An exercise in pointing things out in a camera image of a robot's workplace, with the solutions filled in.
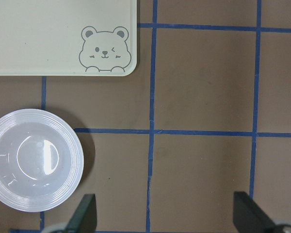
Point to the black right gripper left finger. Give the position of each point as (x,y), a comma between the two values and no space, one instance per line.
(84,219)

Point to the cream tray with bear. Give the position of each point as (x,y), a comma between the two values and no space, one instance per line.
(68,37)

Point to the white round plate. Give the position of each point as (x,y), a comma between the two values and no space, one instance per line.
(41,160)

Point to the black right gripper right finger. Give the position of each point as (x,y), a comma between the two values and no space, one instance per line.
(248,217)

